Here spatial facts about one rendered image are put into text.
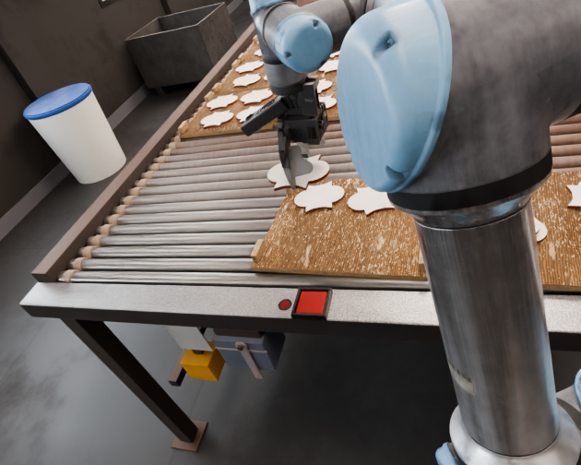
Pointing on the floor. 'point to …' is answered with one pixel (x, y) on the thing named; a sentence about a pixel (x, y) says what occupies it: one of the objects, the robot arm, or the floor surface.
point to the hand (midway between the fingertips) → (298, 171)
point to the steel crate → (182, 46)
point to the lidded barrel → (77, 132)
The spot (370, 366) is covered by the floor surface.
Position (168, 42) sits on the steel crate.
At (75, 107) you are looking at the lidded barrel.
